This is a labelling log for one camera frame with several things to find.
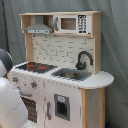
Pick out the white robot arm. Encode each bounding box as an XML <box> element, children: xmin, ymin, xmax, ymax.
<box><xmin>0</xmin><ymin>49</ymin><xmax>28</xmax><ymax>128</ymax></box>

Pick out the red stove knob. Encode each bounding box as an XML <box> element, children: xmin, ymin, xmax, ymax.
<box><xmin>31</xmin><ymin>81</ymin><xmax>37</xmax><ymax>88</ymax></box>

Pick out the toy microwave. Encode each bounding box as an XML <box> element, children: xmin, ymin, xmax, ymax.
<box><xmin>54</xmin><ymin>15</ymin><xmax>91</xmax><ymax>34</ymax></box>

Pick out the black toy stovetop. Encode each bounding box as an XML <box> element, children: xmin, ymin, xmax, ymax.
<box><xmin>18</xmin><ymin>62</ymin><xmax>55</xmax><ymax>73</ymax></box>

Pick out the black toy faucet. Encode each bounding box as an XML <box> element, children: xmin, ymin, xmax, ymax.
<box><xmin>75</xmin><ymin>51</ymin><xmax>93</xmax><ymax>70</ymax></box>

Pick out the grey range hood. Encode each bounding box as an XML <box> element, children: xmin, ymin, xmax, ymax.
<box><xmin>24</xmin><ymin>16</ymin><xmax>53</xmax><ymax>34</ymax></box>

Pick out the wooden toy kitchen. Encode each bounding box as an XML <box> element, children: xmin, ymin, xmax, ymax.
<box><xmin>10</xmin><ymin>11</ymin><xmax>114</xmax><ymax>128</ymax></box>

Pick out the grey ice dispenser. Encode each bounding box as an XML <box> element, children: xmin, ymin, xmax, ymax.
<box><xmin>54</xmin><ymin>94</ymin><xmax>70</xmax><ymax>120</ymax></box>

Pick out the toy oven door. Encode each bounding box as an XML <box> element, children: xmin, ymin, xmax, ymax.
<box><xmin>22</xmin><ymin>97</ymin><xmax>37</xmax><ymax>123</ymax></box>

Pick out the grey toy sink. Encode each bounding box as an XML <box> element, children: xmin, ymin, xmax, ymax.
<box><xmin>52</xmin><ymin>68</ymin><xmax>92</xmax><ymax>81</ymax></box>

